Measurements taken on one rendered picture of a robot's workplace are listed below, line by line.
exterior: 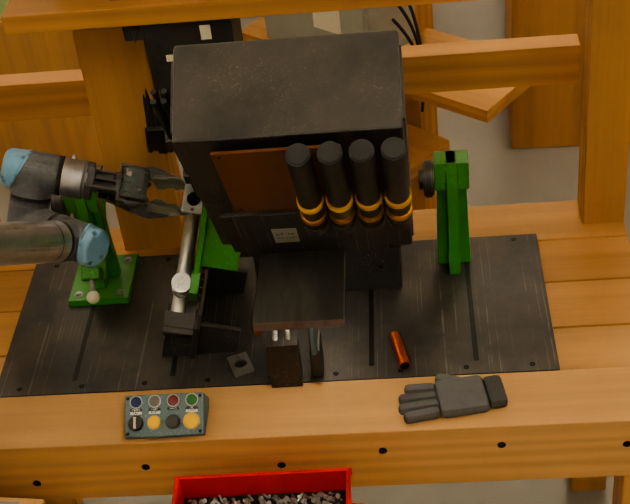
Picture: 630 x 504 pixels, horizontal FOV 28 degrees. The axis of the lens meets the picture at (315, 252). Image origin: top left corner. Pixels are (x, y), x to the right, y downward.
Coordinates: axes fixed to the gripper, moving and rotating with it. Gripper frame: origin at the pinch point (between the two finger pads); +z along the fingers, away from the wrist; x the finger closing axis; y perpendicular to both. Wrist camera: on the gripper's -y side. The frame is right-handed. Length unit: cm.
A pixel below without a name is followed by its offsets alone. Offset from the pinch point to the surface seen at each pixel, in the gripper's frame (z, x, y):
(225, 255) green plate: 8.0, -10.0, 4.6
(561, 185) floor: 126, 53, -174
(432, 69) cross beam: 45, 37, -11
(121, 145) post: -16.0, 12.6, -24.6
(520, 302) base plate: 69, -8, -6
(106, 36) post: -21.7, 30.3, -6.7
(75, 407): -15.1, -42.3, -8.5
